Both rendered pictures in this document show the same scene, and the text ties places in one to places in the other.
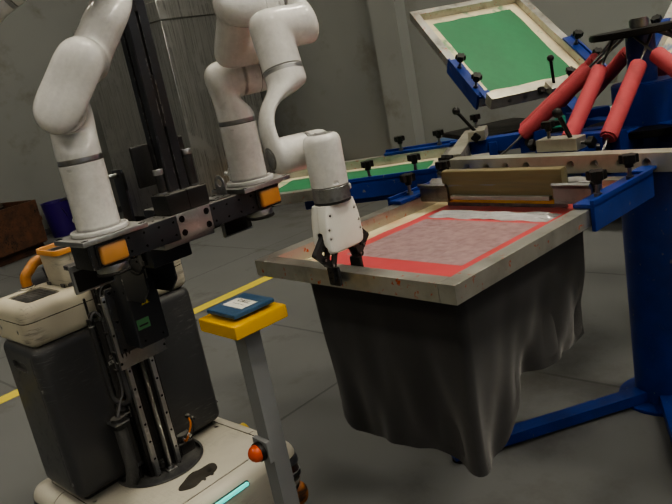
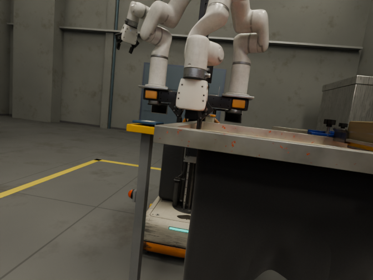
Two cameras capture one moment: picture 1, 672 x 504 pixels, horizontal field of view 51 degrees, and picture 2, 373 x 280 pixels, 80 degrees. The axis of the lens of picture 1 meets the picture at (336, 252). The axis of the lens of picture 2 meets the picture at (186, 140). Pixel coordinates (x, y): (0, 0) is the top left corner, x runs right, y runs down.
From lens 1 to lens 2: 115 cm
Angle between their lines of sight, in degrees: 51
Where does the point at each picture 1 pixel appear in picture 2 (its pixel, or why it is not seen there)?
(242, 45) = (238, 16)
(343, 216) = (190, 88)
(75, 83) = (150, 18)
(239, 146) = (233, 75)
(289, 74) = (210, 9)
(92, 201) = (151, 72)
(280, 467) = (137, 208)
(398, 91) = not seen: outside the picture
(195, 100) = (357, 119)
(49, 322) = not seen: hidden behind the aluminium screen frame
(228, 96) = (236, 49)
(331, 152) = (192, 45)
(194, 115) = not seen: hidden behind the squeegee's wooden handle
